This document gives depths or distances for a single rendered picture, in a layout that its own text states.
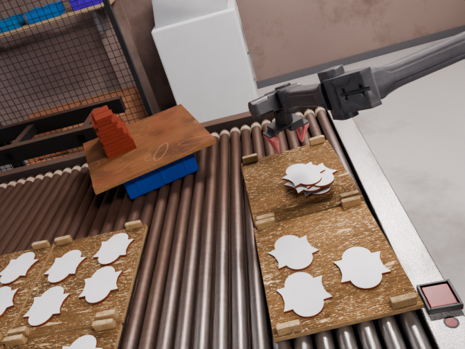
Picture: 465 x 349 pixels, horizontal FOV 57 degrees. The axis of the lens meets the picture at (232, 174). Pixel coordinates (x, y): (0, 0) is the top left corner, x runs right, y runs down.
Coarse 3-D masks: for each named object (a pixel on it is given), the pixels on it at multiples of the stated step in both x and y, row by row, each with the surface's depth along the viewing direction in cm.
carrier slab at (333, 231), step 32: (288, 224) 132; (320, 224) 128; (352, 224) 125; (320, 256) 118; (384, 256) 112; (352, 288) 106; (384, 288) 104; (288, 320) 103; (320, 320) 101; (352, 320) 99
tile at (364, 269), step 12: (348, 252) 115; (360, 252) 114; (336, 264) 113; (348, 264) 112; (360, 264) 111; (372, 264) 110; (348, 276) 108; (360, 276) 107; (372, 276) 106; (360, 288) 105; (372, 288) 104
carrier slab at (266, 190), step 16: (320, 144) 166; (272, 160) 166; (288, 160) 163; (304, 160) 160; (320, 160) 157; (336, 160) 154; (256, 176) 159; (272, 176) 156; (336, 176) 146; (256, 192) 151; (272, 192) 148; (288, 192) 146; (336, 192) 139; (256, 208) 143; (272, 208) 141; (288, 208) 139; (304, 208) 136; (320, 208) 134
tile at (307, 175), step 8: (288, 168) 149; (296, 168) 147; (304, 168) 146; (312, 168) 145; (320, 168) 144; (288, 176) 145; (296, 176) 144; (304, 176) 142; (312, 176) 141; (320, 176) 140; (296, 184) 140; (304, 184) 139; (312, 184) 138
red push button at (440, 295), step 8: (424, 288) 102; (432, 288) 101; (440, 288) 101; (448, 288) 100; (432, 296) 99; (440, 296) 99; (448, 296) 98; (432, 304) 98; (440, 304) 97; (448, 304) 97
